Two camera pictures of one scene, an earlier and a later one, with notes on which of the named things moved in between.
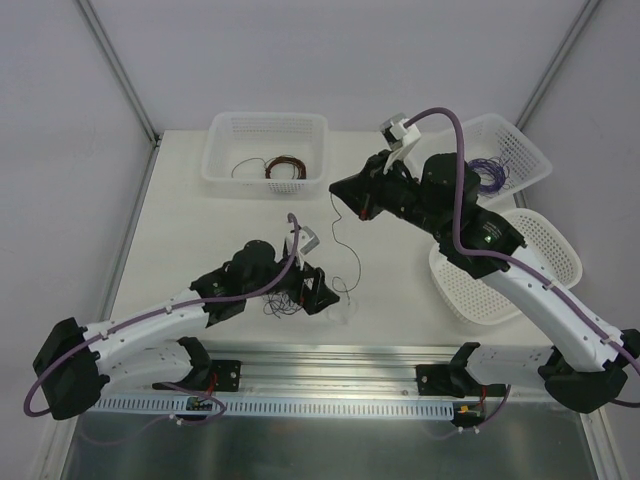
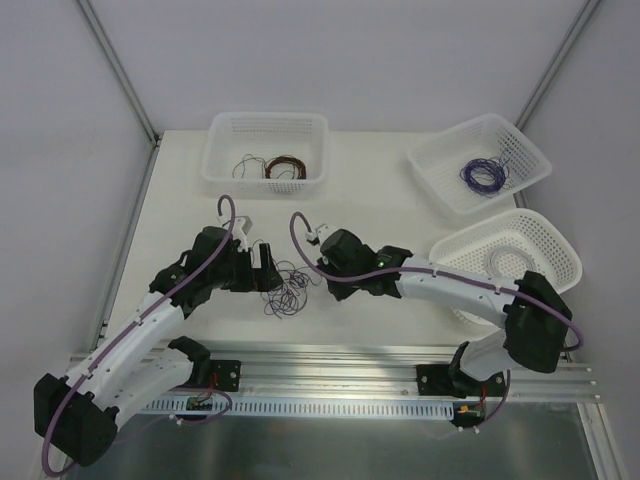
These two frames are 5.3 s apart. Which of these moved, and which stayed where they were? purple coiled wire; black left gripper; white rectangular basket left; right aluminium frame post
Moved: black left gripper
Stayed: purple coiled wire; white rectangular basket left; right aluminium frame post
